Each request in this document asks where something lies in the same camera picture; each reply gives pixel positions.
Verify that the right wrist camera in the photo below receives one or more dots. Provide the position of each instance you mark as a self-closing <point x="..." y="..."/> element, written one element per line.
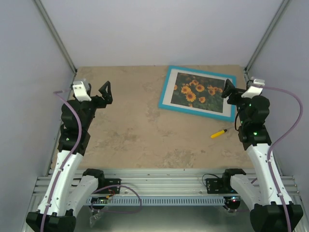
<point x="254" y="89"/>

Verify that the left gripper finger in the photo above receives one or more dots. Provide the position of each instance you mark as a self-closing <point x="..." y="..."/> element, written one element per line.
<point x="108" y="100"/>
<point x="105" y="90"/>

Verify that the yellow handled screwdriver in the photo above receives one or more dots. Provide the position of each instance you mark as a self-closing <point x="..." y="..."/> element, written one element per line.
<point x="219" y="133"/>

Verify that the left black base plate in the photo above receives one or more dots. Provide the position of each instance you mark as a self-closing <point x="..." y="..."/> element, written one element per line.
<point x="111" y="183"/>

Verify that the aluminium rail base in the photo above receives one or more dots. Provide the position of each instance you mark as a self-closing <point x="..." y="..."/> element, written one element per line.
<point x="159" y="182"/>

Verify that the teal wooden picture frame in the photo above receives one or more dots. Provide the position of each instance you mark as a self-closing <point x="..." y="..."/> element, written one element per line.
<point x="229" y="111"/>

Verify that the left aluminium corner post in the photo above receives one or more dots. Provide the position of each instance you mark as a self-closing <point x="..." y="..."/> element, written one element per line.
<point x="47" y="20"/>

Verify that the sunflower photo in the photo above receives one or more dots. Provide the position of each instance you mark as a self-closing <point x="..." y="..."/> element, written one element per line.
<point x="198" y="92"/>

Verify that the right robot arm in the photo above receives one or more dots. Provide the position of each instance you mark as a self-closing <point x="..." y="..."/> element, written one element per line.
<point x="271" y="207"/>

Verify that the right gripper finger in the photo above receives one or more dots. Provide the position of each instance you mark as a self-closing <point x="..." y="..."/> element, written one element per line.
<point x="227" y="91"/>
<point x="229" y="84"/>

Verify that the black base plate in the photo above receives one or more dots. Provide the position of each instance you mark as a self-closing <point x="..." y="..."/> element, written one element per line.
<point x="111" y="183"/>
<point x="214" y="186"/>

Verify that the slotted grey cable duct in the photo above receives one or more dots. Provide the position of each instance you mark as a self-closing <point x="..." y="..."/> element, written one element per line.
<point x="157" y="201"/>

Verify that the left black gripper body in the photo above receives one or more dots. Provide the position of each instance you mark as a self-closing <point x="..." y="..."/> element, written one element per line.
<point x="102" y="104"/>

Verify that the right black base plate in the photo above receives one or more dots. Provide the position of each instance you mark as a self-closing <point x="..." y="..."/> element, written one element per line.
<point x="214" y="186"/>

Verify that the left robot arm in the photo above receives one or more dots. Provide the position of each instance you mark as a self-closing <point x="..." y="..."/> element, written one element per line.
<point x="60" y="205"/>

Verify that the aluminium corner post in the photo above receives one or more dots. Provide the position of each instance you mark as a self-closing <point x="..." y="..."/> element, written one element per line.
<point x="273" y="23"/>
<point x="47" y="20"/>

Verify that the right aluminium corner post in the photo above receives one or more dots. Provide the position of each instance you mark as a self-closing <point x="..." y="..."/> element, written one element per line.
<point x="273" y="23"/>

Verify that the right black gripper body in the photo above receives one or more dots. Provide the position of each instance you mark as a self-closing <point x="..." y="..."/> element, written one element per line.
<point x="235" y="94"/>

